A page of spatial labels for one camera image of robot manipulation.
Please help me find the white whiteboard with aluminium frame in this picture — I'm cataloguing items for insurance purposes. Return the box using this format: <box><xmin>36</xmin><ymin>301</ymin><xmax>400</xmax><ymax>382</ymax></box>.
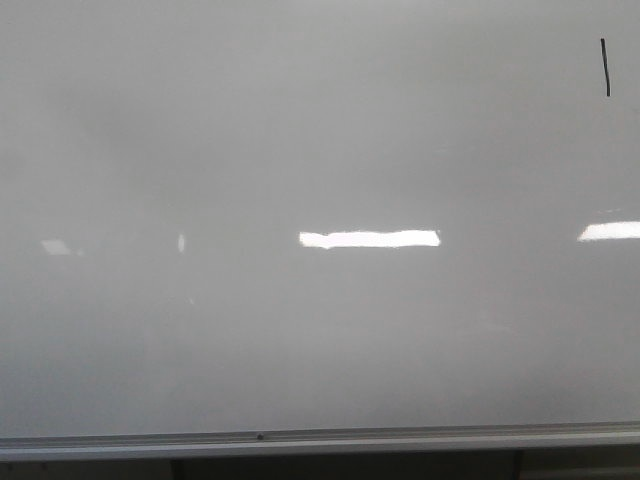
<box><xmin>1</xmin><ymin>1</ymin><xmax>639</xmax><ymax>439</ymax></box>

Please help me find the black marker stroke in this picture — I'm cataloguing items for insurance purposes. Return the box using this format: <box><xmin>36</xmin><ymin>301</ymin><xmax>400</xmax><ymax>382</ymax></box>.
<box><xmin>600</xmin><ymin>38</ymin><xmax>611</xmax><ymax>98</ymax></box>

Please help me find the grey marker tray ledge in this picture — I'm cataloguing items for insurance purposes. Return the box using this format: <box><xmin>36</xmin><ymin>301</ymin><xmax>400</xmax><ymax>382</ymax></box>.
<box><xmin>1</xmin><ymin>425</ymin><xmax>639</xmax><ymax>462</ymax></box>

